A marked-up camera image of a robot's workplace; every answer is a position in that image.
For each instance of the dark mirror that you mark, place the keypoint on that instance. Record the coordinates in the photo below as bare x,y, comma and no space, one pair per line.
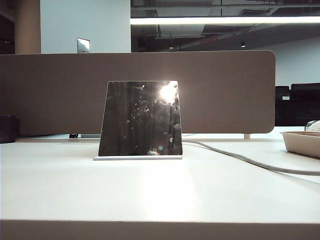
137,120

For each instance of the black divider clamp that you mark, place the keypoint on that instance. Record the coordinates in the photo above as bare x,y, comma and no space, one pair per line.
73,136

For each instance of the white divider support leg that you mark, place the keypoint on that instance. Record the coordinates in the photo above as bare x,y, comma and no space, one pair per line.
246,136

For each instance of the brown desk divider panel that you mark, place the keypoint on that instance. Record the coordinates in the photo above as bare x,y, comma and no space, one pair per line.
50,87

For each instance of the long ceiling light strip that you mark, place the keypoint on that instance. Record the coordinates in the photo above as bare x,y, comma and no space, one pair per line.
225,20

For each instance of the beige paper tray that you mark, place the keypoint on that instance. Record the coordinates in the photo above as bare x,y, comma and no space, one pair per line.
300,145

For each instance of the black cylindrical container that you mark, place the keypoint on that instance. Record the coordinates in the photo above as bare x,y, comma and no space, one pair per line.
7,130

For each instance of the white crumpled plastic bag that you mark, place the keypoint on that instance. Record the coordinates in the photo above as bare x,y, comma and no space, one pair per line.
313,126

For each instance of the metal wall plate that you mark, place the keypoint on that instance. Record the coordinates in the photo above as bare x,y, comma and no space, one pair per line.
83,45

